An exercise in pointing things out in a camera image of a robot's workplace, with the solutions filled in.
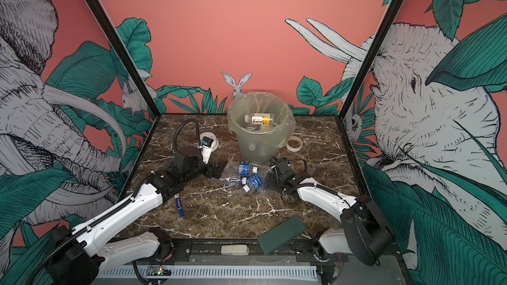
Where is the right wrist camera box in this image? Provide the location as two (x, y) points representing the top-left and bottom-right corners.
(274, 158), (295, 181)

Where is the Pocari bottle lying base up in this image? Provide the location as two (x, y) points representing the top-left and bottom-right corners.
(209, 173), (245, 187)

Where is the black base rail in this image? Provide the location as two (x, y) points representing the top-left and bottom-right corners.
(110, 238), (397, 266)

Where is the green mesh trash bin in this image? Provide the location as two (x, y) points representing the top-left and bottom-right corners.
(227, 92), (296, 164)

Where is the dark green sponge block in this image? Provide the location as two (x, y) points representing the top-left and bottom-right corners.
(257, 216), (306, 255)

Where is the white remote on rail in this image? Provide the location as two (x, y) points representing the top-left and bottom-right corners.
(220, 244), (250, 256)

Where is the white tape roll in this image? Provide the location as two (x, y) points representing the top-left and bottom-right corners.
(286, 135), (304, 153)

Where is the orange label vitamin bottle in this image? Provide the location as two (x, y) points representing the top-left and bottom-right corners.
(244, 113), (274, 125)

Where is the white slotted cable duct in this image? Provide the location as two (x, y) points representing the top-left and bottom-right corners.
(99, 265), (320, 282)

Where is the clear bottle white cap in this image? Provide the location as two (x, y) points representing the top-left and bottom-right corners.
(242, 174), (265, 194)

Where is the blue marker pen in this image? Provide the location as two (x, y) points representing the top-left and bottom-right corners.
(174, 193), (184, 218)

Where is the black enclosure frame post left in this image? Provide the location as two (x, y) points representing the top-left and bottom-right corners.
(85, 0), (162, 121)

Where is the black enclosure frame post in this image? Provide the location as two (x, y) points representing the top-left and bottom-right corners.
(85, 0), (162, 121)
(338, 0), (405, 121)

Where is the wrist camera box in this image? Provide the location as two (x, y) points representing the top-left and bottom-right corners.
(274, 158), (295, 181)
(173, 146), (202, 173)

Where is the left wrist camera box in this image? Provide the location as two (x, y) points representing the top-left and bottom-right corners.
(173, 146), (202, 173)

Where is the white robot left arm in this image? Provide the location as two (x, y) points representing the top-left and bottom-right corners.
(26, 158), (227, 284)

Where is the Pocari bottle near bin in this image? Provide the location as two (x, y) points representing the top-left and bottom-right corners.
(222, 161), (260, 178)

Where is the black enclosure frame post right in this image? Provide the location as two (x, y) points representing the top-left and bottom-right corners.
(338, 0), (405, 121)

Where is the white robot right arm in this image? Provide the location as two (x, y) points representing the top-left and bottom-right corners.
(267, 171), (394, 266)

